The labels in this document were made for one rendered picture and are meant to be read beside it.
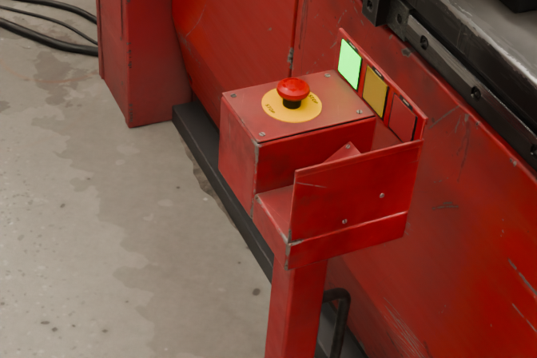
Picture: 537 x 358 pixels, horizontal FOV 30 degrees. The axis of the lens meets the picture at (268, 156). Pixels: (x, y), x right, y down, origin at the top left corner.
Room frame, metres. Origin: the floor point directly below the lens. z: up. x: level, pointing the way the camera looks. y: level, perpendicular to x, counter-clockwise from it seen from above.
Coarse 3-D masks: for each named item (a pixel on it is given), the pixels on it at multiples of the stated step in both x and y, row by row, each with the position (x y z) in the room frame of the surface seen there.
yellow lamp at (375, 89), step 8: (368, 72) 0.99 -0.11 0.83; (368, 80) 0.99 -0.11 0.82; (376, 80) 0.97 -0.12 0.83; (368, 88) 0.99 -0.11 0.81; (376, 88) 0.97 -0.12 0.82; (384, 88) 0.96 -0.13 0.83; (368, 96) 0.98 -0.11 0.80; (376, 96) 0.97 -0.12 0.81; (384, 96) 0.96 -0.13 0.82; (376, 104) 0.97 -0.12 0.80; (376, 112) 0.96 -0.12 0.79
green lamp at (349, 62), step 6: (342, 42) 1.05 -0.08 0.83; (342, 48) 1.05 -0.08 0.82; (348, 48) 1.03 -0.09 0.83; (342, 54) 1.04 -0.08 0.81; (348, 54) 1.03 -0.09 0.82; (354, 54) 1.02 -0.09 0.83; (342, 60) 1.04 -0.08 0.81; (348, 60) 1.03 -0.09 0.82; (354, 60) 1.02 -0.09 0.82; (342, 66) 1.04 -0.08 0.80; (348, 66) 1.03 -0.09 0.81; (354, 66) 1.02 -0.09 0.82; (342, 72) 1.04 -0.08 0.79; (348, 72) 1.03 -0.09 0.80; (354, 72) 1.02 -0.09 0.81; (348, 78) 1.03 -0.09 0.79; (354, 78) 1.01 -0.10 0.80; (354, 84) 1.01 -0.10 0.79
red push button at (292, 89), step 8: (288, 80) 0.99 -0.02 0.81; (296, 80) 0.99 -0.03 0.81; (280, 88) 0.97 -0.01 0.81; (288, 88) 0.97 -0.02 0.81; (296, 88) 0.97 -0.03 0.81; (304, 88) 0.97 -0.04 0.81; (280, 96) 0.96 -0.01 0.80; (288, 96) 0.96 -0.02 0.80; (296, 96) 0.96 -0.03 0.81; (304, 96) 0.96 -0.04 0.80; (288, 104) 0.97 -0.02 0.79; (296, 104) 0.97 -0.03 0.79
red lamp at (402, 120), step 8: (392, 104) 0.94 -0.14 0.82; (400, 104) 0.93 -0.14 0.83; (392, 112) 0.94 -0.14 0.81; (400, 112) 0.92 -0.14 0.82; (408, 112) 0.91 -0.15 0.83; (392, 120) 0.93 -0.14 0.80; (400, 120) 0.92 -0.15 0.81; (408, 120) 0.91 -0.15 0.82; (392, 128) 0.93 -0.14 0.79; (400, 128) 0.92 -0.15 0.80; (408, 128) 0.91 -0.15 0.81; (400, 136) 0.92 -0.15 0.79; (408, 136) 0.90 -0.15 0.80
